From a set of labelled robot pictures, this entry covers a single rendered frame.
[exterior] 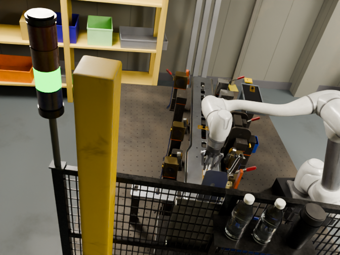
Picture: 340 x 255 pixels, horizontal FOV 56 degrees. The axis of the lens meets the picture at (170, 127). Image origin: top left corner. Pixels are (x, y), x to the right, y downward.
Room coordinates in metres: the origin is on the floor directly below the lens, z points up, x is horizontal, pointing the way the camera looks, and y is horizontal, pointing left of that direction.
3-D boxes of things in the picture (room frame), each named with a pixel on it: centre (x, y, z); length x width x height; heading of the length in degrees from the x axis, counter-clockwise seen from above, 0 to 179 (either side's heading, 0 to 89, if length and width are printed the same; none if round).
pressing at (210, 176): (1.06, -0.26, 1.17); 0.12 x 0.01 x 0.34; 93
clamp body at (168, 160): (1.37, -0.03, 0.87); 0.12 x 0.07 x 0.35; 93
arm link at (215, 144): (1.32, -0.25, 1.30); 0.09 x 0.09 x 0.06
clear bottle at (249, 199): (0.68, -0.29, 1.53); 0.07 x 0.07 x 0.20
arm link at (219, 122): (1.33, -0.25, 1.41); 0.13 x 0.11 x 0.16; 18
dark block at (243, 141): (1.57, -0.46, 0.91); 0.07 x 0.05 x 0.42; 93
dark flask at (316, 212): (0.69, -0.51, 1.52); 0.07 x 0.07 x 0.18
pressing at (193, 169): (1.80, -0.22, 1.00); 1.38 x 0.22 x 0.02; 3
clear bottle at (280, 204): (0.68, -0.39, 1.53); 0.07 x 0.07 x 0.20
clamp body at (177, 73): (2.37, -0.01, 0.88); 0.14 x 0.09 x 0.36; 93
